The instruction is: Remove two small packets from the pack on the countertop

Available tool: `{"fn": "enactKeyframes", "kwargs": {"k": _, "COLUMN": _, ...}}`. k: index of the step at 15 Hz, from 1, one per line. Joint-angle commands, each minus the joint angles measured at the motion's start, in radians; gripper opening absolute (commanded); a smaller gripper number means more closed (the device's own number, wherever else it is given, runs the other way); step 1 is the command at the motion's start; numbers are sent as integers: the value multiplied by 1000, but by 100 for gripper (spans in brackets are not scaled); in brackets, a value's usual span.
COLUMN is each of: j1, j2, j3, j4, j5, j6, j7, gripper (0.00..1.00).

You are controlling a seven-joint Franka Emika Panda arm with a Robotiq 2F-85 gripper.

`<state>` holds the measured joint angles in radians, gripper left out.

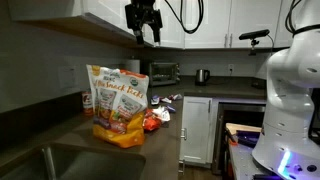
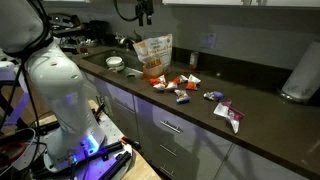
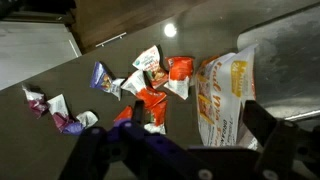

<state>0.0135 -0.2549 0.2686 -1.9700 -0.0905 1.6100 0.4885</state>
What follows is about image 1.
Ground black clamp with orange tip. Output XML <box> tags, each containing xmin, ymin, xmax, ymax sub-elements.
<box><xmin>226</xmin><ymin>131</ymin><xmax>258</xmax><ymax>148</ymax></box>

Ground orange white snack pack bag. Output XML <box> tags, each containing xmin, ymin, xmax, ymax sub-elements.
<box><xmin>85</xmin><ymin>64</ymin><xmax>150</xmax><ymax>149</ymax></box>

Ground black built-in dishwasher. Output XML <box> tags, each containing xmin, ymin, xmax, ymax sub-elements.
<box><xmin>212</xmin><ymin>101</ymin><xmax>267</xmax><ymax>176</ymax></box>

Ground grey wall switch plate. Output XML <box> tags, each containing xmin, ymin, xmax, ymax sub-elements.
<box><xmin>58</xmin><ymin>64</ymin><xmax>79</xmax><ymax>89</ymax></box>

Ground white upper cabinet door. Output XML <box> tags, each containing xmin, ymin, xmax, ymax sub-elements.
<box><xmin>184</xmin><ymin>0</ymin><xmax>232</xmax><ymax>49</ymax></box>
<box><xmin>160</xmin><ymin>0</ymin><xmax>185</xmax><ymax>49</ymax></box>
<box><xmin>230</xmin><ymin>0</ymin><xmax>283</xmax><ymax>49</ymax></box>
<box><xmin>282</xmin><ymin>0</ymin><xmax>296</xmax><ymax>49</ymax></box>

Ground white lower cabinet door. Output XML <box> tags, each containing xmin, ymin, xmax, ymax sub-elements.
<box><xmin>179</xmin><ymin>96</ymin><xmax>213</xmax><ymax>168</ymax></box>

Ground chrome faucet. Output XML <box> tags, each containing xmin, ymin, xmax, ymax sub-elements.
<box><xmin>41</xmin><ymin>146</ymin><xmax>58</xmax><ymax>180</ymax></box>

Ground white cabinet door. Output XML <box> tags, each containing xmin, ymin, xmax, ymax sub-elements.
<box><xmin>160</xmin><ymin>0</ymin><xmax>185</xmax><ymax>49</ymax></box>
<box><xmin>184</xmin><ymin>0</ymin><xmax>232</xmax><ymax>49</ymax></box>
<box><xmin>282</xmin><ymin>0</ymin><xmax>296</xmax><ymax>49</ymax></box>
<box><xmin>230</xmin><ymin>0</ymin><xmax>283</xmax><ymax>49</ymax></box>
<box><xmin>179</xmin><ymin>96</ymin><xmax>213</xmax><ymax>168</ymax></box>

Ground silver toaster oven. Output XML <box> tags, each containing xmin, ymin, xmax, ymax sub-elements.
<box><xmin>148</xmin><ymin>61</ymin><xmax>182</xmax><ymax>88</ymax></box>

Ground wooden board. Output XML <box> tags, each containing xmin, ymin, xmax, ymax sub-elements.
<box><xmin>225</xmin><ymin>122</ymin><xmax>263</xmax><ymax>136</ymax></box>

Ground black stereo camera on stand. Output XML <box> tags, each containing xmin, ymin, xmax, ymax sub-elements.
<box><xmin>238</xmin><ymin>28</ymin><xmax>271</xmax><ymax>57</ymax></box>

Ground white orange small packet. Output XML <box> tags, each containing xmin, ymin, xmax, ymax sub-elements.
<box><xmin>152</xmin><ymin>105</ymin><xmax>172</xmax><ymax>124</ymax></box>

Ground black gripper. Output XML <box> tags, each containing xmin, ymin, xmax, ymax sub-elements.
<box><xmin>125</xmin><ymin>0</ymin><xmax>164</xmax><ymax>46</ymax></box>

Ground grey perforated robot table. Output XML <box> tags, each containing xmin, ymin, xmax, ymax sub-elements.
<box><xmin>228</xmin><ymin>143</ymin><xmax>278</xmax><ymax>180</ymax></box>

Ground stainless steel sink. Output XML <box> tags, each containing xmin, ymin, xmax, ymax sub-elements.
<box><xmin>0</xmin><ymin>142</ymin><xmax>147</xmax><ymax>180</ymax></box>

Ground black cable bundle with strap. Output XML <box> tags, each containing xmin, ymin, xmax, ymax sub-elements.
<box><xmin>284</xmin><ymin>0</ymin><xmax>320</xmax><ymax>37</ymax></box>

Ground white paper towel roll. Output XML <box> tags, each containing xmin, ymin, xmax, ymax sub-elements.
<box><xmin>124</xmin><ymin>59</ymin><xmax>141</xmax><ymax>75</ymax></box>

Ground steel electric kettle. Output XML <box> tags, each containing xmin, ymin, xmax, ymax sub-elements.
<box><xmin>194</xmin><ymin>68</ymin><xmax>211</xmax><ymax>87</ymax></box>

